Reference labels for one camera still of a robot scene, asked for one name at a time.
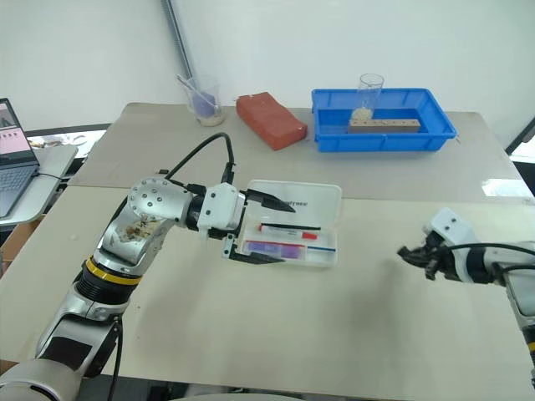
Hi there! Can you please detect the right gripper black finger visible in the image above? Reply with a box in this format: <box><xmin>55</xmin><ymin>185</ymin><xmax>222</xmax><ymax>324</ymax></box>
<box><xmin>401</xmin><ymin>252</ymin><xmax>432</xmax><ymax>269</ymax></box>
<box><xmin>396</xmin><ymin>245</ymin><xmax>431</xmax><ymax>261</ymax></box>

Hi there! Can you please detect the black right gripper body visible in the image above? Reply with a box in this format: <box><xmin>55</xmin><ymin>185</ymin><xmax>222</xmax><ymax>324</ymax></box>
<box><xmin>423</xmin><ymin>233</ymin><xmax>459</xmax><ymax>282</ymax></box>

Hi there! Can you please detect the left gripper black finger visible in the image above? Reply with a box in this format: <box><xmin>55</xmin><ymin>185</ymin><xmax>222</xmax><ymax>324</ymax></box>
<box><xmin>245</xmin><ymin>189</ymin><xmax>298</xmax><ymax>215</ymax></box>
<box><xmin>221</xmin><ymin>233</ymin><xmax>288</xmax><ymax>266</ymax></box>

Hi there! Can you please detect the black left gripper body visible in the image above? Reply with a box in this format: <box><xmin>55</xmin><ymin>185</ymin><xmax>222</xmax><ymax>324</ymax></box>
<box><xmin>206</xmin><ymin>189</ymin><xmax>252</xmax><ymax>243</ymax></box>

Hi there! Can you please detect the purple marker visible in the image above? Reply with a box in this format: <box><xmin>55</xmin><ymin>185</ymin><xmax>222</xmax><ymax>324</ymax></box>
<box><xmin>245</xmin><ymin>241</ymin><xmax>307</xmax><ymax>261</ymax></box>

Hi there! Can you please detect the white plastic pencil case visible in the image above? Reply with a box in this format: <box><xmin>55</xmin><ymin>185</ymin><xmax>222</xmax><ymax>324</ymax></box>
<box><xmin>238</xmin><ymin>179</ymin><xmax>344</xmax><ymax>270</ymax></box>

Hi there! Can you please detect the red capped white marker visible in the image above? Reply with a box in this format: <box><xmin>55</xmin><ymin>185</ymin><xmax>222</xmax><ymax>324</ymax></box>
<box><xmin>257</xmin><ymin>222</ymin><xmax>322</xmax><ymax>242</ymax></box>

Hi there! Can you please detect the red brick-shaped block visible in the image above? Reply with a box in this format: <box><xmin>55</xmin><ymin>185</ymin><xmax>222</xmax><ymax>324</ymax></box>
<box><xmin>235</xmin><ymin>91</ymin><xmax>309</xmax><ymax>152</ymax></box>

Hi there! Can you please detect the clear plastic beaker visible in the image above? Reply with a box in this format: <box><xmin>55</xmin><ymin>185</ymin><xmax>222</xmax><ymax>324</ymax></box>
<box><xmin>185</xmin><ymin>74</ymin><xmax>227</xmax><ymax>128</ymax></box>

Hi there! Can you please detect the blue plastic bin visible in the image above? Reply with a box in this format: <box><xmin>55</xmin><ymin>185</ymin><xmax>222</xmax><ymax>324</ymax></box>
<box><xmin>310</xmin><ymin>87</ymin><xmax>459</xmax><ymax>154</ymax></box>

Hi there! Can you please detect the purple scoop in beaker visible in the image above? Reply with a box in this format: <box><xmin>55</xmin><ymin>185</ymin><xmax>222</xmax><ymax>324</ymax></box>
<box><xmin>190</xmin><ymin>86</ymin><xmax>219</xmax><ymax>119</ymax></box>

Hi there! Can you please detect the wooden block with holes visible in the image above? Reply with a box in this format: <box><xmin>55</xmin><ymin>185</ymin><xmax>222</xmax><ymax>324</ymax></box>
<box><xmin>347</xmin><ymin>118</ymin><xmax>420</xmax><ymax>135</ymax></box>

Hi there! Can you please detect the clear stirring rod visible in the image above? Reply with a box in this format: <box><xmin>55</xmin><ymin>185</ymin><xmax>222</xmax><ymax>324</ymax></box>
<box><xmin>176</xmin><ymin>74</ymin><xmax>223</xmax><ymax>112</ymax></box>

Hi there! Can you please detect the clear glass cup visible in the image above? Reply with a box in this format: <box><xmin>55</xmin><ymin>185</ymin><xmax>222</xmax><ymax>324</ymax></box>
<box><xmin>357</xmin><ymin>73</ymin><xmax>385</xmax><ymax>123</ymax></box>

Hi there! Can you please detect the grey laptop stand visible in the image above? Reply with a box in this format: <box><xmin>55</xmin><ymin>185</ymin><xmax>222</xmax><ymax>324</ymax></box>
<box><xmin>0</xmin><ymin>144</ymin><xmax>80</xmax><ymax>227</ymax></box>

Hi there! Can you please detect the brown cardboard box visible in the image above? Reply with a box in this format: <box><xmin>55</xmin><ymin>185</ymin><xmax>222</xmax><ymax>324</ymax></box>
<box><xmin>0</xmin><ymin>214</ymin><xmax>45</xmax><ymax>277</ymax></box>

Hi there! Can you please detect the grey laptop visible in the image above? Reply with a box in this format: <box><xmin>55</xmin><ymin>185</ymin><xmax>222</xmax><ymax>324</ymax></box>
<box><xmin>0</xmin><ymin>98</ymin><xmax>42</xmax><ymax>219</ymax></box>

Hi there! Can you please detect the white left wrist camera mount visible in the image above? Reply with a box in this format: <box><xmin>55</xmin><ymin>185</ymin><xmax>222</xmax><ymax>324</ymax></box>
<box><xmin>197</xmin><ymin>182</ymin><xmax>247</xmax><ymax>242</ymax></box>

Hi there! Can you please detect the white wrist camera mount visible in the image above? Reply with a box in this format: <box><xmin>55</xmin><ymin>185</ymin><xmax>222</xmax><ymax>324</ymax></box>
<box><xmin>197</xmin><ymin>182</ymin><xmax>247</xmax><ymax>242</ymax></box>
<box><xmin>421</xmin><ymin>207</ymin><xmax>488</xmax><ymax>284</ymax></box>

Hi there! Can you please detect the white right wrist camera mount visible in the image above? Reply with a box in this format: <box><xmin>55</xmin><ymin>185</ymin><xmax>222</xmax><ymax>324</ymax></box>
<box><xmin>421</xmin><ymin>207</ymin><xmax>488</xmax><ymax>284</ymax></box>

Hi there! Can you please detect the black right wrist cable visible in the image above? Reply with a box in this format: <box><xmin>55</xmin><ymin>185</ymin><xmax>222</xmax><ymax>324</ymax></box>
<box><xmin>432</xmin><ymin>242</ymin><xmax>535</xmax><ymax>272</ymax></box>

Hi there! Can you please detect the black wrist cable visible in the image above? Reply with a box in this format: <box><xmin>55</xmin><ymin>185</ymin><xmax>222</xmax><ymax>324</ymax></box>
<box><xmin>157</xmin><ymin>132</ymin><xmax>237</xmax><ymax>197</ymax></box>
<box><xmin>432</xmin><ymin>242</ymin><xmax>535</xmax><ymax>272</ymax></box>

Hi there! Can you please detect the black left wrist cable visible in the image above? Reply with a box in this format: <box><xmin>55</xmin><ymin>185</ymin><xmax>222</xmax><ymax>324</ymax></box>
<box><xmin>157</xmin><ymin>132</ymin><xmax>237</xmax><ymax>197</ymax></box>

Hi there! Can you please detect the black metal frame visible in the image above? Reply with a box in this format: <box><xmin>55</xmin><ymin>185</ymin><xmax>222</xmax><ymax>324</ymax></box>
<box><xmin>504</xmin><ymin>118</ymin><xmax>535</xmax><ymax>162</ymax></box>

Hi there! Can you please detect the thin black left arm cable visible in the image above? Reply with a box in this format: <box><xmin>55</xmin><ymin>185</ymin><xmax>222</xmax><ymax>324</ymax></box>
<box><xmin>109</xmin><ymin>315</ymin><xmax>125</xmax><ymax>401</ymax></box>

